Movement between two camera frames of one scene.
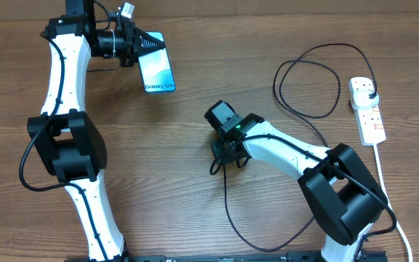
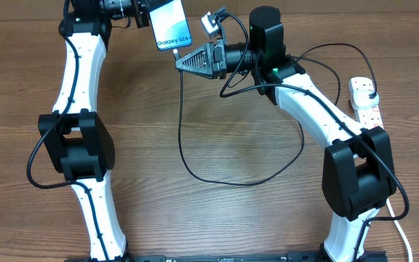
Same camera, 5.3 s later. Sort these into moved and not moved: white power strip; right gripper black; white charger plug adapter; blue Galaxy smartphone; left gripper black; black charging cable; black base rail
Moved: black charging cable; blue Galaxy smartphone; left gripper black; right gripper black
Not moved: white power strip; black base rail; white charger plug adapter
